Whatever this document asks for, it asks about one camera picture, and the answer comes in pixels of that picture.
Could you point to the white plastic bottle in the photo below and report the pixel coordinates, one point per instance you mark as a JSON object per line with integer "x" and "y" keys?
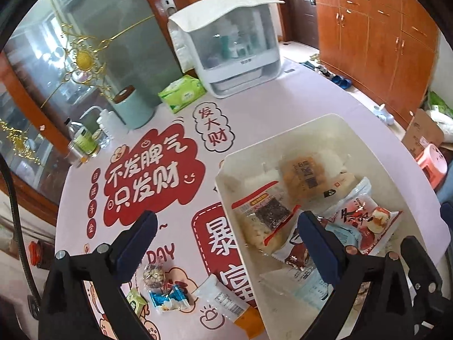
{"x": 111, "y": 124}

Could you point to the drinking glass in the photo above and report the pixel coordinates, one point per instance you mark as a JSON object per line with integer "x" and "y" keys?
{"x": 78, "y": 156}

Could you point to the light blue packet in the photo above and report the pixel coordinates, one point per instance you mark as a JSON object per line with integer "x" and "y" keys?
{"x": 341, "y": 235}

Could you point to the clear packet with blue print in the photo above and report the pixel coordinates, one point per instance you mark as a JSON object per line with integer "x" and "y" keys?
{"x": 293, "y": 287}

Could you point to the pink plastic stool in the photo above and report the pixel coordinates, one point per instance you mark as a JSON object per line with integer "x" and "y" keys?
{"x": 431, "y": 164}

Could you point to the dark wooden entrance door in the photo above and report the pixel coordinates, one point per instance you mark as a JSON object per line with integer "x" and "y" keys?
{"x": 300, "y": 10}

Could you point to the small green candy packet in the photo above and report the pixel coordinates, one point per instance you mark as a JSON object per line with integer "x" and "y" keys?
{"x": 136, "y": 301}

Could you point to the red container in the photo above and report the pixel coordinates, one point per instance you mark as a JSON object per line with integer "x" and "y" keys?
{"x": 40, "y": 255}

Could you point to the white and orange snack packet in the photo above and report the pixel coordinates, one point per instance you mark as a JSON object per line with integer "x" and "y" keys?
{"x": 226, "y": 304}

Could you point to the clear puffed rice snack bag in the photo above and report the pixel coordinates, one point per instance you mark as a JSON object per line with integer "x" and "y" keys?
{"x": 332, "y": 163}
{"x": 254, "y": 179}

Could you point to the brown nut candy ball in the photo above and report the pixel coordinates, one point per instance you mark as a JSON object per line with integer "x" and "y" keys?
{"x": 154, "y": 276}

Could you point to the dark red snack packet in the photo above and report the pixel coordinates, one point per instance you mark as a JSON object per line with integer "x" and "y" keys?
{"x": 295, "y": 251}

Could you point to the red white cake packet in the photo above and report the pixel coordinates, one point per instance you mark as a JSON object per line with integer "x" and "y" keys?
{"x": 368, "y": 216}

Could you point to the wooden sideboard cabinet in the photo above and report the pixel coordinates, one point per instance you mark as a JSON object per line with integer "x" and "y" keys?
{"x": 375, "y": 49}

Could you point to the green tissue box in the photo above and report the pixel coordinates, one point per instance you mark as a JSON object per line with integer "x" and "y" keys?
{"x": 182, "y": 94}

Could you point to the cardboard box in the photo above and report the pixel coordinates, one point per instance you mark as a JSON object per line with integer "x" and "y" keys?
{"x": 421, "y": 134}

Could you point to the bottle with green label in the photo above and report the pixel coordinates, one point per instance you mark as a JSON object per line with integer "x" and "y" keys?
{"x": 86, "y": 141}

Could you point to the clear brown biscuit packet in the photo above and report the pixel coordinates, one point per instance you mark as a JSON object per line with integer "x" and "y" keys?
{"x": 304, "y": 175}

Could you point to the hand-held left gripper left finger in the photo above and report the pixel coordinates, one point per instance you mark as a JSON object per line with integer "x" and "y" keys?
{"x": 138, "y": 248}

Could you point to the blue white candy packet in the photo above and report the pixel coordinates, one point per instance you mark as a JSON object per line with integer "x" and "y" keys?
{"x": 166, "y": 297}

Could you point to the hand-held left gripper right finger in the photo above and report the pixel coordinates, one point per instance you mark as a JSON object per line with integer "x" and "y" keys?
{"x": 324, "y": 255}

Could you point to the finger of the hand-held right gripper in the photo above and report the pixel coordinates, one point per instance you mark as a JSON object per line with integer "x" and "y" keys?
{"x": 421, "y": 272}

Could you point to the rice cracker packet red strip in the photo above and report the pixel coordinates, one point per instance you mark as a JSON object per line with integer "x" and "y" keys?
{"x": 269, "y": 212}

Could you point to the blue slippers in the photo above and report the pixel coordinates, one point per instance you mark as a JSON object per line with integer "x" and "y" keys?
{"x": 341, "y": 81}

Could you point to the white plastic bag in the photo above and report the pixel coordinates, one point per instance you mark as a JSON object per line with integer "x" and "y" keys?
{"x": 440, "y": 113}

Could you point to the gold sunflower door ornament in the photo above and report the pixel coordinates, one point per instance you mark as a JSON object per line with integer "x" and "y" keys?
{"x": 17, "y": 138}
{"x": 84, "y": 58}

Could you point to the white countertop dish cabinet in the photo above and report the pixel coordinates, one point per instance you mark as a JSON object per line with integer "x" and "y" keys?
{"x": 233, "y": 53}

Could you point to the teal canister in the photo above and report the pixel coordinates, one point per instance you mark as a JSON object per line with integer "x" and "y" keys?
{"x": 132, "y": 109}

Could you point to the white plastic storage bin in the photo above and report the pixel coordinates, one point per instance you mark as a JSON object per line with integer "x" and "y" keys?
{"x": 354, "y": 134}

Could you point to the wooden framed glass door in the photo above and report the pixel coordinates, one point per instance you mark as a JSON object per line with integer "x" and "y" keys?
{"x": 124, "y": 42}

